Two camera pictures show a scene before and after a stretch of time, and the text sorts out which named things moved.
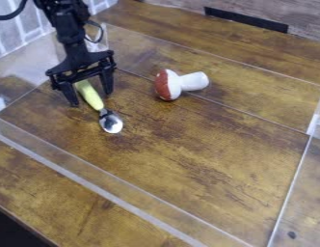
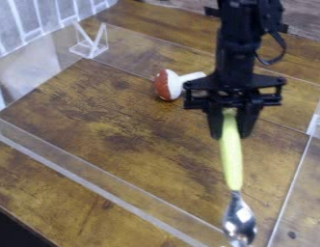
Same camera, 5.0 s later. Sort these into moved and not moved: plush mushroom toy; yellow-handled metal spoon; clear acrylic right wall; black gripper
Moved: yellow-handled metal spoon; black gripper
Not moved: plush mushroom toy; clear acrylic right wall
